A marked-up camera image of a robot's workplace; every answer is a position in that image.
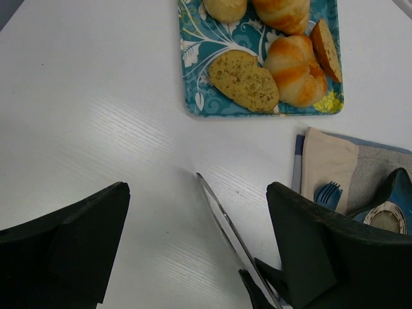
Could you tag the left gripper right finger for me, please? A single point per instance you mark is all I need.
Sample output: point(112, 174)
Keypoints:
point(331, 261)

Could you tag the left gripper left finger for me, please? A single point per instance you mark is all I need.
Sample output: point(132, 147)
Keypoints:
point(64, 259)

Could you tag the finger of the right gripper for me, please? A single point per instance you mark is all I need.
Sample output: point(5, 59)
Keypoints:
point(270, 275)

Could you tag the metal serving tongs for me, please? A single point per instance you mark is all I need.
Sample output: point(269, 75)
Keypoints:
point(242, 255)

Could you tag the brown-crust bread slice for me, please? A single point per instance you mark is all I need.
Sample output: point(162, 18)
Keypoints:
point(325, 50)

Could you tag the oval tan bread slice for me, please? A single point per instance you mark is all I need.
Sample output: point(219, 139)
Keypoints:
point(238, 76)

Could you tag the blue plastic fork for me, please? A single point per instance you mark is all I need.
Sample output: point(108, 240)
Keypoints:
point(328, 195)

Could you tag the blue star-shaped plate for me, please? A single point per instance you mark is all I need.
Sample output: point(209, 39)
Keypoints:
point(390, 207)

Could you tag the blue beige cloth placemat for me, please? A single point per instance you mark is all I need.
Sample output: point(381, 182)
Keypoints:
point(358, 166)

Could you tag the orange striped twisted roll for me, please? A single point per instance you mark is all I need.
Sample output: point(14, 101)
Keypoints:
point(294, 67)

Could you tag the golden croissant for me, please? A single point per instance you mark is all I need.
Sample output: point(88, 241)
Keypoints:
point(288, 16)

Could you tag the teal floral serving tray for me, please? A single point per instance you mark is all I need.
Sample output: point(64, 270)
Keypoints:
point(203, 38)

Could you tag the small round tan bun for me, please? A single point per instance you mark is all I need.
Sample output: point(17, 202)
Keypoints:
point(226, 11)

